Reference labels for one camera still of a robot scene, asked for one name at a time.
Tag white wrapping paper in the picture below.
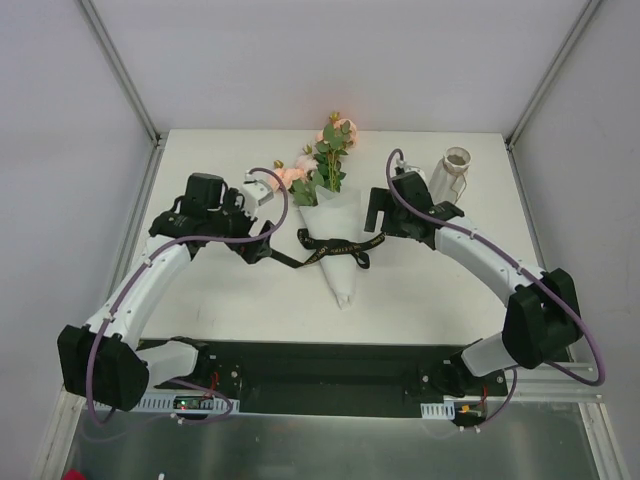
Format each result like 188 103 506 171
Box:
299 186 361 310

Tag black gold-lettered ribbon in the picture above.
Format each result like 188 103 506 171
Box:
270 228 386 270

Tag pink rose stem one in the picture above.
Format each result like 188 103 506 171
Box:
312 112 358 192

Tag pink rose stem three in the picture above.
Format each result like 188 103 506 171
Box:
274 161 309 193

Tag pink rose stem two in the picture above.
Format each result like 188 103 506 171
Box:
295 144 326 187

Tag pink rose stem four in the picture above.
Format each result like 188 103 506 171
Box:
289 171 324 207

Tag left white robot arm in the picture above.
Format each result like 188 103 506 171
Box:
57 173 276 411

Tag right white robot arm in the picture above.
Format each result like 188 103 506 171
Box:
364 172 583 398

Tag red object at bottom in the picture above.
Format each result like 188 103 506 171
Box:
61 469 87 480

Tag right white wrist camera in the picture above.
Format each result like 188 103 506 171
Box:
395 159 427 184

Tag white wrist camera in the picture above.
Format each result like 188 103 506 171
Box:
395 159 427 184
239 172 274 219

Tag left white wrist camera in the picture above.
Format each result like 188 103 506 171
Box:
239 172 274 219

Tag left aluminium frame post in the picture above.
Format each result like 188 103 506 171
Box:
75 0 167 149

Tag aluminium frame post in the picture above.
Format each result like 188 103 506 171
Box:
504 0 606 149
75 0 167 149

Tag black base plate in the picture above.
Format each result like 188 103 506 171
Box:
134 338 519 419

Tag aluminium front rail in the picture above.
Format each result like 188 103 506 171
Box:
513 365 604 403

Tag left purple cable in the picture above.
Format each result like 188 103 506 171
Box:
82 167 291 426

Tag right aluminium frame post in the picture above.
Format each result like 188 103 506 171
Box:
504 0 606 149

